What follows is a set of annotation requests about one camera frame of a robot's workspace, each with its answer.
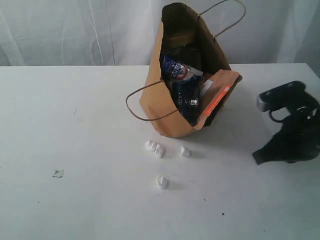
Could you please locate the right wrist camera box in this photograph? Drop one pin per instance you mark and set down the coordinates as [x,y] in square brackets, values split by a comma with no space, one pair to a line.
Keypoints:
[292,96]

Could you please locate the brown orange coffee pouch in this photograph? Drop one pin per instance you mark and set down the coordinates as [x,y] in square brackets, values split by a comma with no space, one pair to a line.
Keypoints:
[222,84]

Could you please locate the white blue salt packet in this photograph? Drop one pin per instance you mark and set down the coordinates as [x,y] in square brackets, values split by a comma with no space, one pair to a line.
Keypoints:
[178,71]

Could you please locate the clear plastic scrap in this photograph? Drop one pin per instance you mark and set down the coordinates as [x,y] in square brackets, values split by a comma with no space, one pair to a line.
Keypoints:
[58,174]

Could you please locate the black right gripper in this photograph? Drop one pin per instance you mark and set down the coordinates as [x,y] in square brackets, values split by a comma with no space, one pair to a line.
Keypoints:
[298,139]

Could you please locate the white backdrop curtain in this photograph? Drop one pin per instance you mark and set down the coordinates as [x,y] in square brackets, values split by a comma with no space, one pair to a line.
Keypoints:
[123,32]

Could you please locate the dark noodle package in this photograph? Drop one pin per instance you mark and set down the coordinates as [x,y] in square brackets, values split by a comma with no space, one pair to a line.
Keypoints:
[186,95]

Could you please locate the brown paper shopping bag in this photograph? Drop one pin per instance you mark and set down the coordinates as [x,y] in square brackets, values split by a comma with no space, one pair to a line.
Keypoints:
[203,54]

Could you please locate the nut jar with gold lid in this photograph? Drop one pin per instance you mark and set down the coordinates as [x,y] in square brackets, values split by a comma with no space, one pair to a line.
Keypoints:
[179,38]

